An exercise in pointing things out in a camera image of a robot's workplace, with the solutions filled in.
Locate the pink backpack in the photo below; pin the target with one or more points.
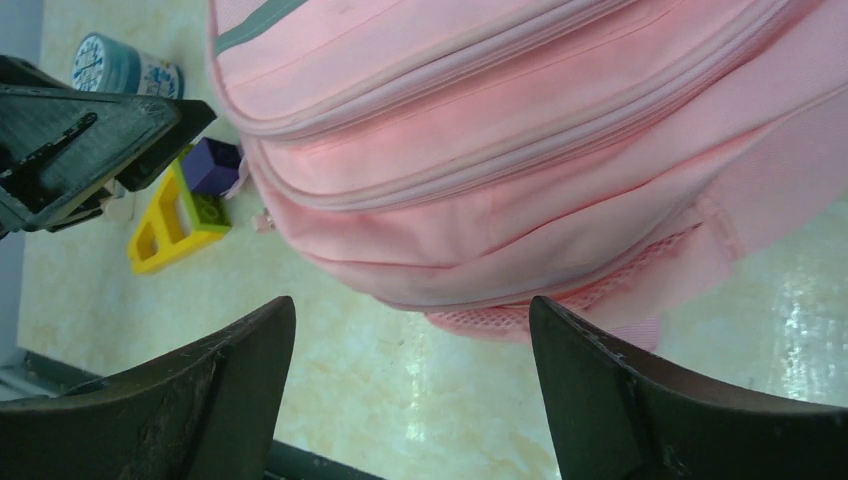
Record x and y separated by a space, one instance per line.
460 158

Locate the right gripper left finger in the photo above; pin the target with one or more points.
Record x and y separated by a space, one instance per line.
206 410

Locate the green strip block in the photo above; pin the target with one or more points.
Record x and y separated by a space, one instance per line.
203 212

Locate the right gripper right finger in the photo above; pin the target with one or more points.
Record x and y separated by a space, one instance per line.
616 411

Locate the purple cube block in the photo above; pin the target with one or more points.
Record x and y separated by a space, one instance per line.
211 167

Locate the yellow triangle ruler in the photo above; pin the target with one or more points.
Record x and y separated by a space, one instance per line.
163 236

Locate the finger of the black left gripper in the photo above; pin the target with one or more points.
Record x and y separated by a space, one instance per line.
61 147

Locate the blue round jar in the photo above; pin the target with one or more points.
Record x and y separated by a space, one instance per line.
104 65

